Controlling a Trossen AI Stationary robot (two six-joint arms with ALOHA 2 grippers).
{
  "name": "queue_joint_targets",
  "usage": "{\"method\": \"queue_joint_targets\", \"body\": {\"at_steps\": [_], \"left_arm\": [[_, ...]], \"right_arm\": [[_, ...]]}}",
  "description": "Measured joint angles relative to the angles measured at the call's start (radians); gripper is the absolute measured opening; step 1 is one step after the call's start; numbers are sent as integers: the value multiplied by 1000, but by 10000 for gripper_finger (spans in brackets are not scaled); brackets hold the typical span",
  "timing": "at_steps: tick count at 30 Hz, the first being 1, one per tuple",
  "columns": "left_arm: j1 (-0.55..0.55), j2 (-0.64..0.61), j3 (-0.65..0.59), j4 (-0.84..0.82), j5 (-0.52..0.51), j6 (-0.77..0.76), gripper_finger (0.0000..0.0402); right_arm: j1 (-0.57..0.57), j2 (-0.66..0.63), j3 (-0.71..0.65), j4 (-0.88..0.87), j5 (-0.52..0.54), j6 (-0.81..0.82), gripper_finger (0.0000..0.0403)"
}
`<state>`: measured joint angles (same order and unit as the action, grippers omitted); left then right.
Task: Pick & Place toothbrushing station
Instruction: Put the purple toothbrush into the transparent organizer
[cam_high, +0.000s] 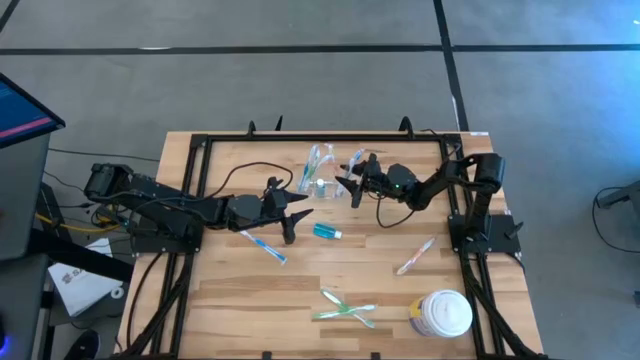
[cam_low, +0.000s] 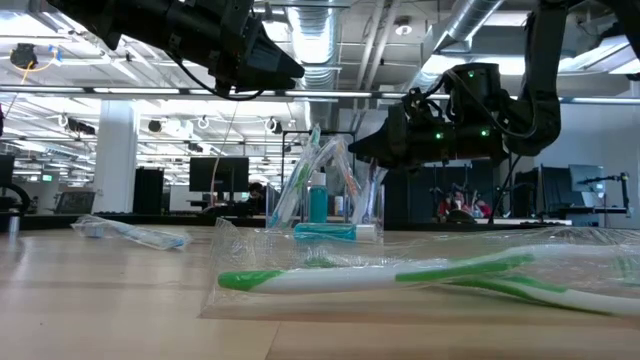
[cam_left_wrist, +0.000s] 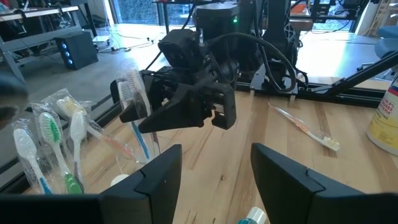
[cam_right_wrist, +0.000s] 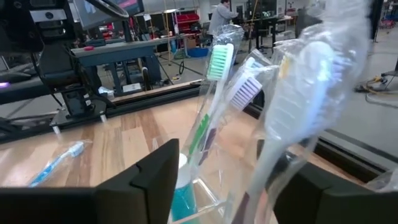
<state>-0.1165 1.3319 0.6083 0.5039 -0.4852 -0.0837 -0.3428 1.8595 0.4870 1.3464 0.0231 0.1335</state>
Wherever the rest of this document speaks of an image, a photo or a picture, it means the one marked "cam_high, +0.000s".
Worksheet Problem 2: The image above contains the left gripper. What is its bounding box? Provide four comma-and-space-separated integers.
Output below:
225, 175, 315, 246

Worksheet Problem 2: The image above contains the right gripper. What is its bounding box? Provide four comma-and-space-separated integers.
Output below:
333, 153, 419, 210

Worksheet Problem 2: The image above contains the green white toothbrush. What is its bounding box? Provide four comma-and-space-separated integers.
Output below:
298, 144, 321, 194
319, 288, 376, 330
310, 303, 378, 321

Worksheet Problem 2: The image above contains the pale white toothbrush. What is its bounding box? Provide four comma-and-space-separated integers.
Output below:
314, 149, 337, 176

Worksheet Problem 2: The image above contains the orange toothbrush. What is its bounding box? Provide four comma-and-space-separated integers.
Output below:
395, 236, 437, 277

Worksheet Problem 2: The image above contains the clear acrylic organizer holder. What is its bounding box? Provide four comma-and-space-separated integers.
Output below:
295, 168, 351, 200

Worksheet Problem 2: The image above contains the disinfecting wipes canister white lid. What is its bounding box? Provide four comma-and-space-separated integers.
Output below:
408, 288, 474, 339

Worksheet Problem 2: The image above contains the black stand base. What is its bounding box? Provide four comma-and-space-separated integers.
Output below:
0, 227, 135, 360

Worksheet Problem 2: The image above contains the white printed paper sheet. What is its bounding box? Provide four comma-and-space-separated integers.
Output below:
47, 237, 125, 319

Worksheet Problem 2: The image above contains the person's shoe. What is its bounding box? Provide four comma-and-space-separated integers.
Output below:
63, 328, 101, 360

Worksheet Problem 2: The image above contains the gray stand foot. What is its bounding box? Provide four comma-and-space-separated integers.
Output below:
597, 178, 640, 210

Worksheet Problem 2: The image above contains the dark monitor blue screen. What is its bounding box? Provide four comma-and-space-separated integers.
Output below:
0, 72, 67, 150

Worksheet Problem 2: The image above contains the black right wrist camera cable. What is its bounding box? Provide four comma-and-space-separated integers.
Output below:
374, 195, 419, 230

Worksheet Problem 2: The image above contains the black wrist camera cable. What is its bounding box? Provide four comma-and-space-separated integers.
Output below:
374, 195, 419, 230
212, 160, 296, 200

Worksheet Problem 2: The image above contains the black aluminium table frame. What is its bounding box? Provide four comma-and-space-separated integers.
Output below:
112, 130, 549, 360

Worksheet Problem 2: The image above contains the black left wrist camera cable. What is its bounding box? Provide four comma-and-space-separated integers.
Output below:
212, 160, 296, 200

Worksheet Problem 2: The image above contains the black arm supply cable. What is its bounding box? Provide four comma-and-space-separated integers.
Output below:
419, 128, 464, 161

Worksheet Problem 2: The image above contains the black floor cable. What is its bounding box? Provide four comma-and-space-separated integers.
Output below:
47, 147, 162, 164
592, 185, 640, 255

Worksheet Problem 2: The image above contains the yellow cable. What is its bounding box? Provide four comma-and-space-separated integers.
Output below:
33, 202, 124, 235

